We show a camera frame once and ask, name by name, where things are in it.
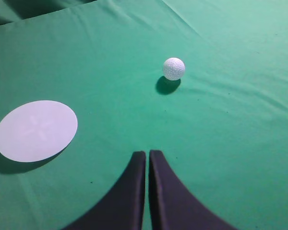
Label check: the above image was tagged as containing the green table cloth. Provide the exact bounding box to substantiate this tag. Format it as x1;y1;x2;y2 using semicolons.
0;0;288;230

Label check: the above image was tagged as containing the white dimpled golf ball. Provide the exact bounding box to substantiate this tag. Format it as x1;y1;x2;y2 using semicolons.
163;57;185;81

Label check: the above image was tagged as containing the white round plate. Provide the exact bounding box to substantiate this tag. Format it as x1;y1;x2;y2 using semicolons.
0;100;78;163

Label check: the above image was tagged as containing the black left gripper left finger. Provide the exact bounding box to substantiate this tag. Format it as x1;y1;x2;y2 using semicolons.
64;151;146;230

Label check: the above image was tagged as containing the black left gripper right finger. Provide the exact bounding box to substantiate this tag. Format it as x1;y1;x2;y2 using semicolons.
148;150;235;230

